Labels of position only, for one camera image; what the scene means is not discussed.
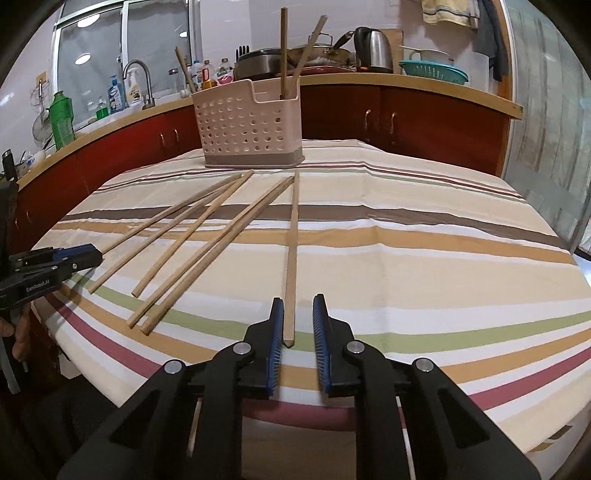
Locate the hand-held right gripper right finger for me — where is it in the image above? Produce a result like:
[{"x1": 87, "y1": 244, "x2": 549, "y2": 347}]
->
[{"x1": 312, "y1": 294, "x2": 541, "y2": 480}]

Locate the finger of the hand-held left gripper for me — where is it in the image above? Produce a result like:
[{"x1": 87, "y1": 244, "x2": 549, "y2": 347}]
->
[
  {"x1": 23, "y1": 253, "x2": 102, "y2": 280},
  {"x1": 11, "y1": 246, "x2": 100, "y2": 268}
]

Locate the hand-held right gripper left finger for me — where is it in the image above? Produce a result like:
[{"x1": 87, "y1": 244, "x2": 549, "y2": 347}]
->
[{"x1": 55, "y1": 296, "x2": 284, "y2": 480}]

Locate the long wooden chopstick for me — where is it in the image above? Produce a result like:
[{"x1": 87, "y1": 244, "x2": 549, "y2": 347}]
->
[
  {"x1": 284, "y1": 171, "x2": 301, "y2": 348},
  {"x1": 292, "y1": 15, "x2": 328, "y2": 93},
  {"x1": 279, "y1": 7, "x2": 289, "y2": 100},
  {"x1": 174, "y1": 46, "x2": 199, "y2": 93}
]

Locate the bunch of wooden chopsticks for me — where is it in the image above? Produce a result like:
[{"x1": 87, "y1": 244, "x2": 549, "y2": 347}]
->
[{"x1": 87, "y1": 170, "x2": 296, "y2": 335}]

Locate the pink perforated utensil holder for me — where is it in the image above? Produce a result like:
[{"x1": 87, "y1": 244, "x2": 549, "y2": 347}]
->
[{"x1": 191, "y1": 78, "x2": 305, "y2": 169}]

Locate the person's left hand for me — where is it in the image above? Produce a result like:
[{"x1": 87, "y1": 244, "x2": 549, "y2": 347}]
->
[{"x1": 0, "y1": 318, "x2": 29, "y2": 370}]

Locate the striped tablecloth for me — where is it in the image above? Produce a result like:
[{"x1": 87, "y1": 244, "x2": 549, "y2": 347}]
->
[{"x1": 34, "y1": 138, "x2": 591, "y2": 462}]

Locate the hanging mesh strainer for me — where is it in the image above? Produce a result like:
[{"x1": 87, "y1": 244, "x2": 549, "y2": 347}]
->
[{"x1": 31, "y1": 111, "x2": 51, "y2": 143}]

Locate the green ribbed thermos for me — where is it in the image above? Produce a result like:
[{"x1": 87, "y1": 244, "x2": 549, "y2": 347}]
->
[{"x1": 49, "y1": 91, "x2": 75, "y2": 149}]

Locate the blue dish soap bottle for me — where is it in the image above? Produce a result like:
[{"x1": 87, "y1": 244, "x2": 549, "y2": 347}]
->
[{"x1": 108, "y1": 74, "x2": 126, "y2": 114}]

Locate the white spray cleaner bottle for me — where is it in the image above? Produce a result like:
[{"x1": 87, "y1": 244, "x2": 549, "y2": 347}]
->
[{"x1": 126, "y1": 68, "x2": 143, "y2": 107}]

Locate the tall steel kitchen faucet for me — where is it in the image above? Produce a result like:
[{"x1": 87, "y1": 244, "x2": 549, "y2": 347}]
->
[{"x1": 122, "y1": 60, "x2": 155, "y2": 110}]

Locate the aluminium sliding window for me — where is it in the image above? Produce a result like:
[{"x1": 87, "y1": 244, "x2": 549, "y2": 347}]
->
[{"x1": 51, "y1": 0, "x2": 199, "y2": 125}]

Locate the grey rice cooker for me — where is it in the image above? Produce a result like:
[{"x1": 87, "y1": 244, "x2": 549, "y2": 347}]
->
[{"x1": 235, "y1": 48, "x2": 289, "y2": 80}]

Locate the red induction cooker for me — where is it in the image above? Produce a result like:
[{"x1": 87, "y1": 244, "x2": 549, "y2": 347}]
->
[{"x1": 300, "y1": 65, "x2": 358, "y2": 75}]

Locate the beige kitchen countertop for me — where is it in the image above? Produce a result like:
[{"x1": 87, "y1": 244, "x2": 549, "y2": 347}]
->
[{"x1": 16, "y1": 69, "x2": 525, "y2": 185}]

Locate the steel wok with lid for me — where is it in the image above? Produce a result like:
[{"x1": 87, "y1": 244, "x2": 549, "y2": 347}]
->
[{"x1": 286, "y1": 31, "x2": 356, "y2": 65}]

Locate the teal plastic colander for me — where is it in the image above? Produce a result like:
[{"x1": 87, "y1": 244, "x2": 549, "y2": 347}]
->
[{"x1": 398, "y1": 59, "x2": 469, "y2": 86}]

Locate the steel electric kettle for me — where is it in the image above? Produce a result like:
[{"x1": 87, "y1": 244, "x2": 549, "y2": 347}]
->
[{"x1": 353, "y1": 27, "x2": 394, "y2": 73}]

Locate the wooden framed glass sliding door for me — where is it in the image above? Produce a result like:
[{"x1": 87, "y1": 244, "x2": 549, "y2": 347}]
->
[{"x1": 496, "y1": 0, "x2": 591, "y2": 278}]

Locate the wooden cutting board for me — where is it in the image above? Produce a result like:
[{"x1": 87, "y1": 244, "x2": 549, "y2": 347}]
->
[{"x1": 381, "y1": 28, "x2": 404, "y2": 70}]

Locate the white basin with green rim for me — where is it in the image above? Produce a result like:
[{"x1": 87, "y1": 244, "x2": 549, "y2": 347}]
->
[{"x1": 399, "y1": 46, "x2": 455, "y2": 64}]

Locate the white plastic cutting board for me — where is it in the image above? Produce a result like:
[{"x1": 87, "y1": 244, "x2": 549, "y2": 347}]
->
[{"x1": 464, "y1": 52, "x2": 490, "y2": 92}]

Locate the dark grey cloth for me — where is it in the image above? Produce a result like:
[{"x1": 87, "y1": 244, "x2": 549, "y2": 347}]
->
[{"x1": 473, "y1": 0, "x2": 509, "y2": 83}]

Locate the yellow towel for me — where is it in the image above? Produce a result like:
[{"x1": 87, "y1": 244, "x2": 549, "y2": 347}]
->
[{"x1": 421, "y1": 0, "x2": 481, "y2": 28}]

